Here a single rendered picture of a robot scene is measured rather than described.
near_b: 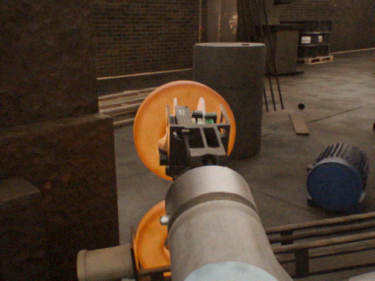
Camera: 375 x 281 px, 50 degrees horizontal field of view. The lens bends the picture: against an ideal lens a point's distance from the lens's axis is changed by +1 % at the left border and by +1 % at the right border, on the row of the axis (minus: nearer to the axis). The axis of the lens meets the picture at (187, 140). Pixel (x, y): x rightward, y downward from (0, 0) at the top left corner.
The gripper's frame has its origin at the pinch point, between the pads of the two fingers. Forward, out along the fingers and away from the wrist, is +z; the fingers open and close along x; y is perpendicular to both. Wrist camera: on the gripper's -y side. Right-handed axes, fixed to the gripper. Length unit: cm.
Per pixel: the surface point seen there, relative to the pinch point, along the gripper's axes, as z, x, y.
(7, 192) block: 0.9, 28.1, -13.3
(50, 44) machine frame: 26.4, 23.5, 2.5
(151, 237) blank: -5.1, 5.4, -19.2
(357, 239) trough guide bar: -7.0, -29.4, -20.1
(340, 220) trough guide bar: -1.0, -29.7, -21.6
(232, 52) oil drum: 225, -62, -73
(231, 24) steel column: 389, -99, -102
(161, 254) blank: -6.0, 3.8, -22.5
